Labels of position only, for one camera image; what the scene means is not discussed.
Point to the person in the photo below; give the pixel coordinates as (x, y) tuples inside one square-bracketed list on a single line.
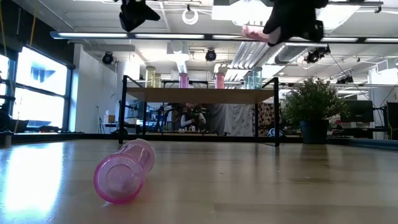
[(193, 119)]

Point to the white patterned cloth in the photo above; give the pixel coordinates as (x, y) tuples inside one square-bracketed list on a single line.
[(231, 119)]

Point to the large bright window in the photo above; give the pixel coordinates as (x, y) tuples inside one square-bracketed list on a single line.
[(40, 87)]

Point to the black ceiling spotlight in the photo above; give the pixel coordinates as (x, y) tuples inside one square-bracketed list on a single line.
[(211, 55), (317, 54), (107, 58)]

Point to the small cardboard box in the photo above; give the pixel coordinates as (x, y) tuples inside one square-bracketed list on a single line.
[(109, 118)]

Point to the overhead LED light bar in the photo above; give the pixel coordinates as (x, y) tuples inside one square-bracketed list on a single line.
[(93, 35)]

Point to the white ceiling pipe bundle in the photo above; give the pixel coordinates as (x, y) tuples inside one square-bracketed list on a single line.
[(248, 53)]

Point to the black rear frame bar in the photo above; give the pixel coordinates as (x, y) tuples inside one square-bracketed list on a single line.
[(77, 137)]

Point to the black computer monitor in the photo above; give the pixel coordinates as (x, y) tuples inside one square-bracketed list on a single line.
[(359, 111)]

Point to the white ceiling duct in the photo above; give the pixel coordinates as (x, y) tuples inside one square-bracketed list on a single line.
[(178, 56)]

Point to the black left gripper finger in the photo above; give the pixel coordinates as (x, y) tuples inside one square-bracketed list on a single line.
[(136, 18)]

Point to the green potted plant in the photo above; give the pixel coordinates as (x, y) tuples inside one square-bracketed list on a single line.
[(314, 102)]

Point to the black white ball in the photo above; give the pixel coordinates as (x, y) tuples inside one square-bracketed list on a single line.
[(275, 133)]

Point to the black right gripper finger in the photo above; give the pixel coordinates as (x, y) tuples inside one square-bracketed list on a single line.
[(292, 15), (292, 38)]

